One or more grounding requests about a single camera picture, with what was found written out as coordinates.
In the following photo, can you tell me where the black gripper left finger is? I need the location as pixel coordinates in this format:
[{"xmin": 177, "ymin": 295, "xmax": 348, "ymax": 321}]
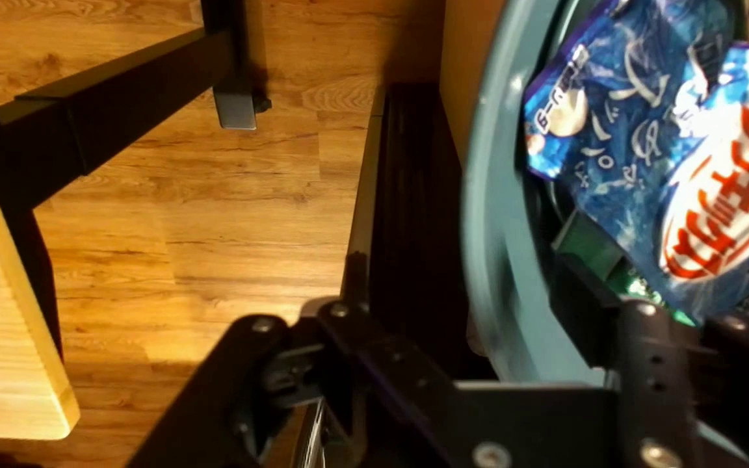
[{"xmin": 126, "ymin": 296, "xmax": 486, "ymax": 468}]

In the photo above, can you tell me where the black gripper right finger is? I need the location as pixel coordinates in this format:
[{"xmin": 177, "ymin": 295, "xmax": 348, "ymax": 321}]
[{"xmin": 553, "ymin": 256, "xmax": 749, "ymax": 468}]

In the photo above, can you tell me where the blue bowl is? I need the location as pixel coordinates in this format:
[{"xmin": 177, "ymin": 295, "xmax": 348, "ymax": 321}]
[{"xmin": 460, "ymin": 0, "xmax": 749, "ymax": 468}]

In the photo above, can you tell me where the light wooden table top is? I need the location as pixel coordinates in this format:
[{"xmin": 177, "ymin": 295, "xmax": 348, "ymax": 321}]
[{"xmin": 0, "ymin": 110, "xmax": 84, "ymax": 446}]

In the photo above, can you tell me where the green snack packet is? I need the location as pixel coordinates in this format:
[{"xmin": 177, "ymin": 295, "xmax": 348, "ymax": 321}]
[{"xmin": 555, "ymin": 205, "xmax": 655, "ymax": 308}]

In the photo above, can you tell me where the black vertical panel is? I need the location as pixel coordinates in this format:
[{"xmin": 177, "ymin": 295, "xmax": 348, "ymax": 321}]
[{"xmin": 342, "ymin": 78, "xmax": 491, "ymax": 386}]

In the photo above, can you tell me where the blue snack bag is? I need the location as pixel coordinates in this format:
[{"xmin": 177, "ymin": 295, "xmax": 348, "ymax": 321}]
[{"xmin": 521, "ymin": 0, "xmax": 749, "ymax": 326}]

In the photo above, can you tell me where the black metal table frame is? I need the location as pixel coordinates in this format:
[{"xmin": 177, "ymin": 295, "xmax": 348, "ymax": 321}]
[{"xmin": 0, "ymin": 0, "xmax": 277, "ymax": 360}]

